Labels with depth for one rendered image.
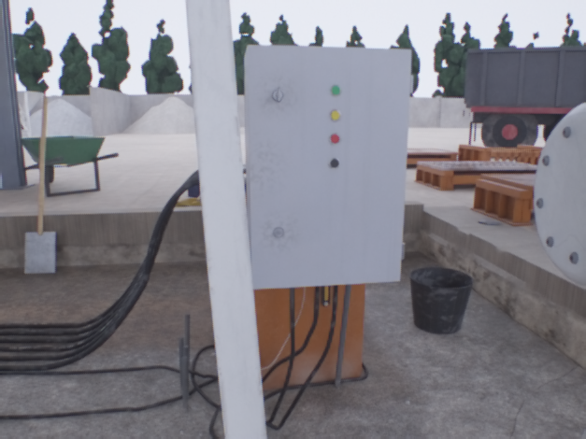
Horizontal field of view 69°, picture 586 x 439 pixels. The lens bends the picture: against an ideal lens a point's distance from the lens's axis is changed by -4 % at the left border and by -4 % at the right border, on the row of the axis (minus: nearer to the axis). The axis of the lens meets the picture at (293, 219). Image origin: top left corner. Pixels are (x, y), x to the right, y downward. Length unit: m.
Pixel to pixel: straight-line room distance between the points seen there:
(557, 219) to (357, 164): 0.93
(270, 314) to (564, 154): 1.61
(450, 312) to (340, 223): 1.34
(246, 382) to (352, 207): 0.56
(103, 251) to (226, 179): 2.97
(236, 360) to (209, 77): 0.45
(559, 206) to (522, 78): 9.09
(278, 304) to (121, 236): 2.03
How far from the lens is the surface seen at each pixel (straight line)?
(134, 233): 3.55
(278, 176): 1.10
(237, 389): 0.78
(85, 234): 3.64
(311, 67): 1.11
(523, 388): 2.14
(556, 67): 9.43
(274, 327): 1.80
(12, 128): 5.67
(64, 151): 4.94
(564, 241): 0.22
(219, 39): 0.75
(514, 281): 2.73
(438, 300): 2.35
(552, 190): 0.23
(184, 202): 3.73
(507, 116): 9.36
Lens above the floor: 1.08
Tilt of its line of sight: 13 degrees down
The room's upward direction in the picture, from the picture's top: straight up
